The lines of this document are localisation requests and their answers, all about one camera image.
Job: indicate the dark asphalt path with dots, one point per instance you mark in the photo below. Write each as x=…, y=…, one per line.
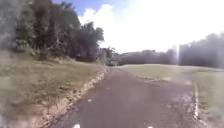
x=130, y=100

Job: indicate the dense wood of trees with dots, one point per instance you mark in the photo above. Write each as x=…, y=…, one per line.
x=50, y=31

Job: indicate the robot's own part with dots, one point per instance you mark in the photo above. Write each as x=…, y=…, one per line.
x=76, y=126

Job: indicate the grass verge with dry patches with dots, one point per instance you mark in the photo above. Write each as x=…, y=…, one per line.
x=43, y=83

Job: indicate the distant row of trees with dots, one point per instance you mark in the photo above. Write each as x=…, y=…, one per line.
x=196, y=51

